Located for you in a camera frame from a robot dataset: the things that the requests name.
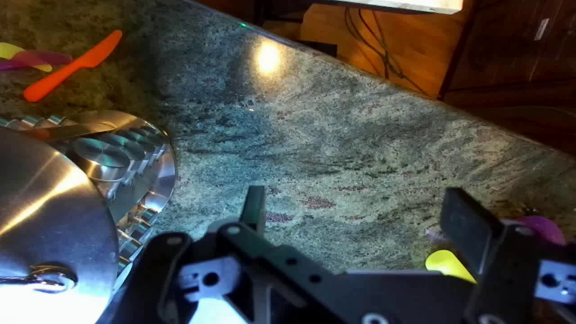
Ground dark wood floor cabinet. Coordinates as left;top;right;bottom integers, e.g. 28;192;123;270
440;0;576;153

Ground stainless steel spice rack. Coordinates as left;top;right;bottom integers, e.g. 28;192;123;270
0;108;179;324

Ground orange plastic knife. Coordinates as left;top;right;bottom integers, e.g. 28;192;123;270
22;27;127;104

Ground purple plastic bowl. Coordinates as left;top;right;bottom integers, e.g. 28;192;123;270
517;214;568;248

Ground purple plastic utensil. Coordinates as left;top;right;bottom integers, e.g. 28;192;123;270
0;48;75;73

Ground black floor cables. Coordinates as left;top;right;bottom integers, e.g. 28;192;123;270
343;5;424;93

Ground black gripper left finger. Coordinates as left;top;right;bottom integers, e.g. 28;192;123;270
240;183;267;234

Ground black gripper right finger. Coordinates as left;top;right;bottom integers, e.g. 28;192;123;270
440;185;505;282

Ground white flat panel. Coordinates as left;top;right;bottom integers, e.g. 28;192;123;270
323;0;469;16

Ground yellow plastic utensil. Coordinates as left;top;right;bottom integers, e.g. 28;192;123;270
0;41;55;75

